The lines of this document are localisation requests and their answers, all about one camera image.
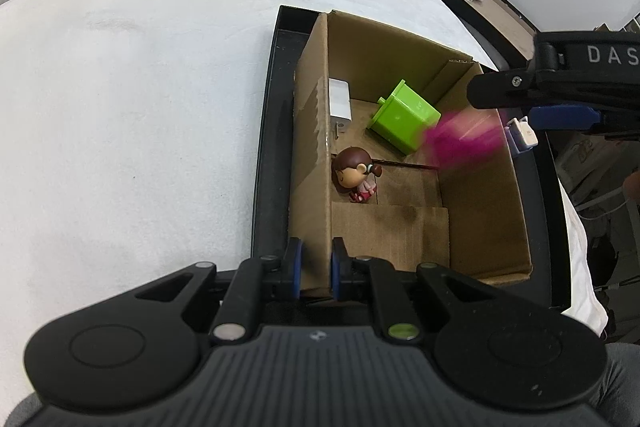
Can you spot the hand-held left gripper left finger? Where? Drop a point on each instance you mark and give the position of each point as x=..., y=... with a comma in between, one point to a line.
x=295, y=267

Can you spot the brown-haired doll figure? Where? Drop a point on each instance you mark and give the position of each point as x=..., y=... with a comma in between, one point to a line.
x=352, y=167

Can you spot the magenta toy figure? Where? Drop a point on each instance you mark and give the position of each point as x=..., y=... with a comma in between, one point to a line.
x=460, y=142

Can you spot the green cube toy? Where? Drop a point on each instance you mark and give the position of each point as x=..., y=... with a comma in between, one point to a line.
x=402, y=117

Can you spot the white cube toy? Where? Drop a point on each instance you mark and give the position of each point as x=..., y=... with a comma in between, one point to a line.
x=339, y=99

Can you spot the black tray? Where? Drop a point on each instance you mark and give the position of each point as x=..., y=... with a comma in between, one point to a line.
x=272, y=107

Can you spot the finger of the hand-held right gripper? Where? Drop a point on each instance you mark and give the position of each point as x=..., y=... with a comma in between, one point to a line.
x=510, y=88
x=565, y=117

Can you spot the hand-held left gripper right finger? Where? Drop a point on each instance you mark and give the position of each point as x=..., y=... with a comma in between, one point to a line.
x=336, y=268

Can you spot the low brown side table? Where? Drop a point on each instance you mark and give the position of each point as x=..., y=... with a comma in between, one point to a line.
x=505, y=17

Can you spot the cardboard box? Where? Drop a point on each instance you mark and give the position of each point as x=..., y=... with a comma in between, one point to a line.
x=390, y=227

